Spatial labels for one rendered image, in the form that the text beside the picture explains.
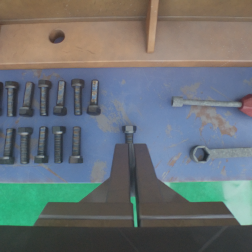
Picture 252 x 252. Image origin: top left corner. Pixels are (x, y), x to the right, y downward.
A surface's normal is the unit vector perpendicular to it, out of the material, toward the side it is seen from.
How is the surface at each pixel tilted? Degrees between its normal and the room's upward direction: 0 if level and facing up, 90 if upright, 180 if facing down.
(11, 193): 0
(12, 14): 90
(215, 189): 0
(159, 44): 0
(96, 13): 90
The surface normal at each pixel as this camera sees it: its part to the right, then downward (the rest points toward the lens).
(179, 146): 0.00, -0.14
